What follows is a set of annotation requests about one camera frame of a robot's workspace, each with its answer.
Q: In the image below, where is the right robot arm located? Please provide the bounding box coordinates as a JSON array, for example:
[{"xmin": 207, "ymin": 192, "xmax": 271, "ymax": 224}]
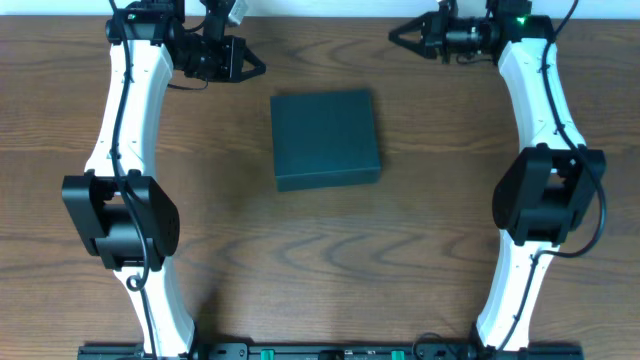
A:
[{"xmin": 388, "ymin": 1, "xmax": 606, "ymax": 359}]

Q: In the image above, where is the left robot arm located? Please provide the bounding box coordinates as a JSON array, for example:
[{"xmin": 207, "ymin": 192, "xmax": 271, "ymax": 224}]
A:
[{"xmin": 61, "ymin": 0, "xmax": 266, "ymax": 359}]

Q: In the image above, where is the black gift box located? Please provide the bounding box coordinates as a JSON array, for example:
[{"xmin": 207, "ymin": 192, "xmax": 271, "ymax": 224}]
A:
[{"xmin": 270, "ymin": 89, "xmax": 381, "ymax": 192}]

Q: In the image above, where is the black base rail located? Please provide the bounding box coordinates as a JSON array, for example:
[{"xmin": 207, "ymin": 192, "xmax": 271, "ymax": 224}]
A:
[{"xmin": 77, "ymin": 341, "xmax": 585, "ymax": 360}]

